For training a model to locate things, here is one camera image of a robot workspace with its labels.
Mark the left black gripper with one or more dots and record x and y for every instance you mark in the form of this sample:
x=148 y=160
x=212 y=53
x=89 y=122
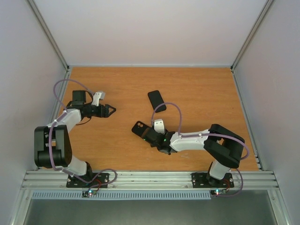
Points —
x=106 y=114

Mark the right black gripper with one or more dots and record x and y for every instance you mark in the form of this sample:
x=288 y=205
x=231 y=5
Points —
x=145 y=133

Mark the black phone case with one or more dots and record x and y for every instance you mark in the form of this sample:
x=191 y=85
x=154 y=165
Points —
x=139 y=128
x=157 y=101

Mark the dark green phone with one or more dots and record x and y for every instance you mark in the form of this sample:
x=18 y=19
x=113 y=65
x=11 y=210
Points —
x=157 y=101

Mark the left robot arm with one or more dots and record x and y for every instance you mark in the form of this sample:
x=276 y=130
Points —
x=52 y=146

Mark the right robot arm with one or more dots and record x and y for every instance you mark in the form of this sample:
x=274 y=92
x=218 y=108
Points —
x=223 y=145

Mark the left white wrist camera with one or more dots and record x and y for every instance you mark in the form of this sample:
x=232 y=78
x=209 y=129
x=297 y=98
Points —
x=99 y=95

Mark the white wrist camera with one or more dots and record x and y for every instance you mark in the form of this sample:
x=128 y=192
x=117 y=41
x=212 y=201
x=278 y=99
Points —
x=159 y=126
x=99 y=95

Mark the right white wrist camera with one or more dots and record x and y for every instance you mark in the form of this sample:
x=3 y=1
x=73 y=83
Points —
x=159 y=126

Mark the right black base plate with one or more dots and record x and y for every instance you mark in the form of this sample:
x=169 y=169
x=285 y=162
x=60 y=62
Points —
x=203 y=180

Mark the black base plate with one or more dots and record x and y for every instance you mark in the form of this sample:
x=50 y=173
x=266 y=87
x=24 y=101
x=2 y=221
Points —
x=73 y=182
x=203 y=180

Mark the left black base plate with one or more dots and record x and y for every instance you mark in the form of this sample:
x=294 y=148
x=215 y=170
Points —
x=73 y=182

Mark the aluminium front rail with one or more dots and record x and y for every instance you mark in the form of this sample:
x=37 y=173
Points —
x=150 y=180

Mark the grey slotted cable duct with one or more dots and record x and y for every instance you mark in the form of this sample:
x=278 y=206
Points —
x=112 y=195

